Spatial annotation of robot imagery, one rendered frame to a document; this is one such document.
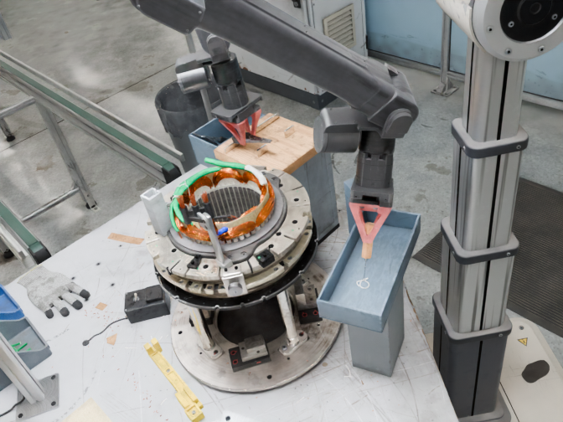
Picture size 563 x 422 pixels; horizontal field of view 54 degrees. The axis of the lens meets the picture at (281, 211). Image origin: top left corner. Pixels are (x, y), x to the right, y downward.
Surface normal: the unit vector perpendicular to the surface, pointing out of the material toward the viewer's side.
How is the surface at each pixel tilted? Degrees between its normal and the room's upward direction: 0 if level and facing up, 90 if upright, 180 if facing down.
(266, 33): 105
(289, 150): 0
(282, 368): 0
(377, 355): 90
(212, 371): 0
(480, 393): 90
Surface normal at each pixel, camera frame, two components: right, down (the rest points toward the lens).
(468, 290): 0.11, 0.62
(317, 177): 0.72, 0.36
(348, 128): 0.15, 0.83
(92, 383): -0.15, -0.76
